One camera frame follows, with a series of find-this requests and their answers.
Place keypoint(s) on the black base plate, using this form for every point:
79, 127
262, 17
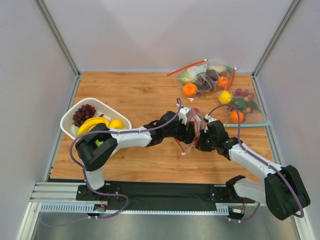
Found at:
158, 196

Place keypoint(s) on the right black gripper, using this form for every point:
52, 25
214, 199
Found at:
204, 139

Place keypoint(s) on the left aluminium frame post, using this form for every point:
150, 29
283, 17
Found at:
57, 35

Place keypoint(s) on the orange-zip bag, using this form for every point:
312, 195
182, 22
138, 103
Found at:
193, 69
185, 148
230, 71

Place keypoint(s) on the green striped fake melon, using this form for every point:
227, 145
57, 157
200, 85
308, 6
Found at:
98, 143

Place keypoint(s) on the white perforated plastic basket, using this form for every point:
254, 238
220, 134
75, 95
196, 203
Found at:
103, 110

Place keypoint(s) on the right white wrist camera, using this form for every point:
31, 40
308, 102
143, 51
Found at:
208, 118

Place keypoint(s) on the blue-zip clear bag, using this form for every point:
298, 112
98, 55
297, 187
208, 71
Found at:
251, 120

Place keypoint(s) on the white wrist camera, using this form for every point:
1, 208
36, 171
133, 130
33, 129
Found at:
184, 113
208, 118

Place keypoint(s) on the yellow fake pear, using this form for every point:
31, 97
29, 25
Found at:
116, 124

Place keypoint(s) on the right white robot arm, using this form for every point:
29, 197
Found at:
281, 188

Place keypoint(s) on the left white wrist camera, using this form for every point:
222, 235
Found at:
184, 113

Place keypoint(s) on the dark purple fake grapes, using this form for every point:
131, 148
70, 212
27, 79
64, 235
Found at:
206, 82

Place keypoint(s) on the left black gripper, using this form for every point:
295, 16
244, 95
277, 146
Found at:
188, 132

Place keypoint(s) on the white fake radish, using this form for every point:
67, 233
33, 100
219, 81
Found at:
217, 68

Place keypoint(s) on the green fake cabbage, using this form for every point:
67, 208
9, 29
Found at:
185, 78

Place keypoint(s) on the aluminium corner frame post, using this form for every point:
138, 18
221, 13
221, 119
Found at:
276, 36

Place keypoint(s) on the orange fake fruit left bag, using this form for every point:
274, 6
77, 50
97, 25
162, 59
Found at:
190, 89

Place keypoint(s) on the yellow fake banana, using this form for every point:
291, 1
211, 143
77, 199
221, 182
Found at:
90, 123

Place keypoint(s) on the orange fake fruit blue bag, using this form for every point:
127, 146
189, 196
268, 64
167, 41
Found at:
236, 117

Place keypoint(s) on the red dragon fruit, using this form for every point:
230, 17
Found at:
196, 117

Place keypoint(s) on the green fake avocado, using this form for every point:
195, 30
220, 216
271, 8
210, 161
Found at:
239, 103

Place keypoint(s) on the yellow fake apple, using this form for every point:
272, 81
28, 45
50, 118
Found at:
225, 97

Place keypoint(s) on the orange fake fruit middle bag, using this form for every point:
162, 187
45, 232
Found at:
223, 82

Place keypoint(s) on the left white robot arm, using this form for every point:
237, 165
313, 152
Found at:
94, 158

